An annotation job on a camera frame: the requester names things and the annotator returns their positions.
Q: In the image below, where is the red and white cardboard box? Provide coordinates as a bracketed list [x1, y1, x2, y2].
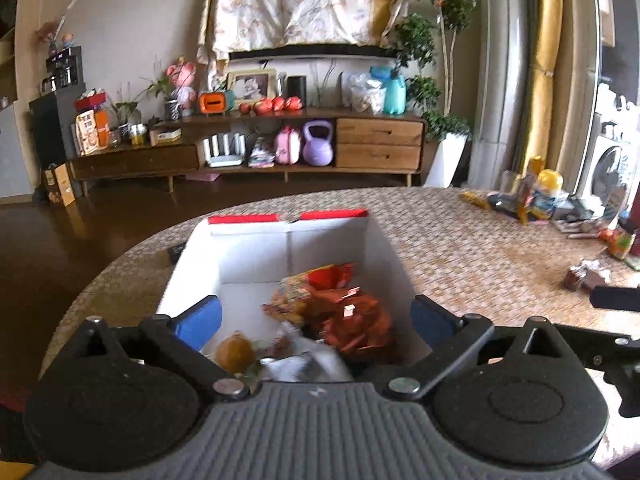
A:
[155, 208, 433, 396]

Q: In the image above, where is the white washing machine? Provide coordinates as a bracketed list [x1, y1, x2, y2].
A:
[575, 115, 640, 211]

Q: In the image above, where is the leafy potted plant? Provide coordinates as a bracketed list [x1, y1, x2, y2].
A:
[107, 85, 143, 141]

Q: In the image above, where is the flat brown snack packet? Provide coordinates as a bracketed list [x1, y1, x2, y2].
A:
[565, 259, 613, 292]

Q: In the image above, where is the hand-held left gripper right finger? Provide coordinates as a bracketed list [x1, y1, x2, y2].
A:
[382, 294, 568, 403]

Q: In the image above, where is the orange and red chip bag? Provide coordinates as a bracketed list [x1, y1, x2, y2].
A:
[262, 262, 356, 323]

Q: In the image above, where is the clear packet with brown food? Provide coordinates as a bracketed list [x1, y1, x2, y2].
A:
[214, 331, 261, 376]

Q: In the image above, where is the pink bag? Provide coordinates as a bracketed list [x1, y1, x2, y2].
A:
[274, 126, 302, 165]

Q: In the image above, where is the framed photo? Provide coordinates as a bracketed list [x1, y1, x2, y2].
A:
[226, 69, 278, 106]

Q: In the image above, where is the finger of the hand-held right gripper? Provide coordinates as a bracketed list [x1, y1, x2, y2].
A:
[589, 285, 640, 312]
[552, 324, 640, 376]

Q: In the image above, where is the black coffee machine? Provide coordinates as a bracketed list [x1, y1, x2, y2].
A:
[42, 46, 83, 96]

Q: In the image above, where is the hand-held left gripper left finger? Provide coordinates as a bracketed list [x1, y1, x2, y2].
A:
[75, 294, 251, 403]

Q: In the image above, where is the yellow-lidded supplement bottle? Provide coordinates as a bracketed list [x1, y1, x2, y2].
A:
[530, 169, 563, 218]

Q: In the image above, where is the tall green plant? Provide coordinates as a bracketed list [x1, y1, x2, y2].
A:
[395, 0, 476, 141]

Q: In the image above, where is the black side cabinet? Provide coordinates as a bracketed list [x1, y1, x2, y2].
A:
[29, 90, 83, 196]

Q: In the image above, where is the grey standing air conditioner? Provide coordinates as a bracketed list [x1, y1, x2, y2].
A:
[467, 0, 543, 188]

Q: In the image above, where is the white router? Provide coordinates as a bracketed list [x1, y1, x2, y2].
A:
[202, 132, 247, 168]

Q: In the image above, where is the wooden tv cabinet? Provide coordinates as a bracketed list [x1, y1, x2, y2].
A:
[67, 107, 428, 196]

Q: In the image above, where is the brown paper bag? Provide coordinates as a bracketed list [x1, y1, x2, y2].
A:
[44, 162, 76, 207]

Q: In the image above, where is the orange and white box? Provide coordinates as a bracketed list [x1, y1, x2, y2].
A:
[75, 109, 110, 156]

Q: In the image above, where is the dark round tray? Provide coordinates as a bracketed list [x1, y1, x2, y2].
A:
[487, 194, 556, 222]

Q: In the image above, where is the black box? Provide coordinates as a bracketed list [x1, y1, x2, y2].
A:
[565, 195, 596, 221]

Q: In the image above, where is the jar with green label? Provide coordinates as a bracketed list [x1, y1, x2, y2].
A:
[606, 229, 637, 261]

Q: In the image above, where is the purple kettlebell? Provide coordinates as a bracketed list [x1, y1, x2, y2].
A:
[301, 119, 335, 167]

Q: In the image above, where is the stack of booklets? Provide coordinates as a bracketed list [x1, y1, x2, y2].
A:
[248, 137, 276, 168]

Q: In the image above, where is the small potted plant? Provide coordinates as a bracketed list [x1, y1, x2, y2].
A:
[145, 60, 183, 122]

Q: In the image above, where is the clear drinking glass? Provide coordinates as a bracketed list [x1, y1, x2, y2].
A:
[501, 170, 523, 206]

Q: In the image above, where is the white planter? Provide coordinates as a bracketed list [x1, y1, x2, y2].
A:
[425, 132, 471, 188]

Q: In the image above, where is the small cardboard box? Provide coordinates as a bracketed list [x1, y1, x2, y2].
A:
[149, 126, 182, 145]

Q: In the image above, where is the yellow curtain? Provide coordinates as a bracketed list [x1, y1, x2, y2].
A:
[515, 0, 566, 176]

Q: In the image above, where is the blue bottle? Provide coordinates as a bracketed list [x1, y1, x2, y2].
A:
[370, 66, 407, 115]

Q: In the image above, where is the clear plastic bag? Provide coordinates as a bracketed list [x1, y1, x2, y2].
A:
[345, 72, 387, 113]

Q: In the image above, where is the orange radio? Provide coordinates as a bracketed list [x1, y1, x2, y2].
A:
[198, 91, 228, 115]

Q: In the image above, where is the pink doll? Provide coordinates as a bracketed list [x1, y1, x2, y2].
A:
[166, 62, 198, 117]

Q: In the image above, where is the white and red snack packet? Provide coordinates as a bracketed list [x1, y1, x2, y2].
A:
[260, 335, 353, 383]

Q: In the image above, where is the tall yellow packet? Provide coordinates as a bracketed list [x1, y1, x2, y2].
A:
[517, 155, 543, 223]

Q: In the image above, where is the red-brown snack packet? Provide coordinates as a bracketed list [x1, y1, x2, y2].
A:
[305, 287, 396, 366]

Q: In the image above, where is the floral dust cloth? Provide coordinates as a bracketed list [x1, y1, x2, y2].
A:
[197, 0, 411, 78]

